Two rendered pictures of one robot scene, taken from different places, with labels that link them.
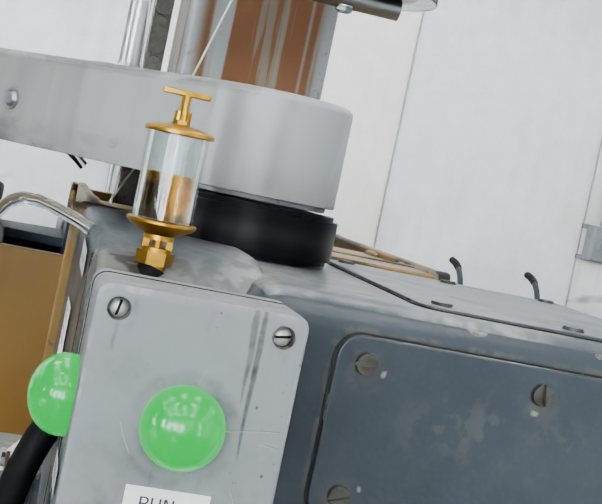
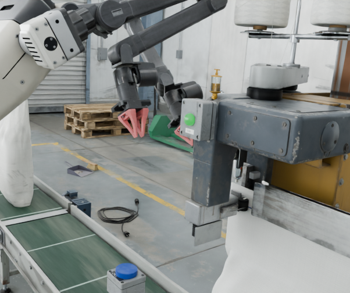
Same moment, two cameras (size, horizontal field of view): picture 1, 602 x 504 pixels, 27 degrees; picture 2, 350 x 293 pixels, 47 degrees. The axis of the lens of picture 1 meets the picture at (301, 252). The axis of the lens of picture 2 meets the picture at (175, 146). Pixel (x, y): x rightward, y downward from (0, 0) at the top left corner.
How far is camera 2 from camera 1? 0.79 m
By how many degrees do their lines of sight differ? 63
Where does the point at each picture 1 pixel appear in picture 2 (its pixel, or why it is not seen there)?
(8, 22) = not seen: outside the picture
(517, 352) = (252, 110)
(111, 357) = (183, 109)
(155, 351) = (187, 108)
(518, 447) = (252, 128)
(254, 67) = not seen: outside the picture
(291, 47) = not seen: outside the picture
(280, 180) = (256, 83)
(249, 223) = (250, 92)
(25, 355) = not seen: hidden behind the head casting
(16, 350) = not seen: hidden behind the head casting
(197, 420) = (186, 117)
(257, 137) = (252, 75)
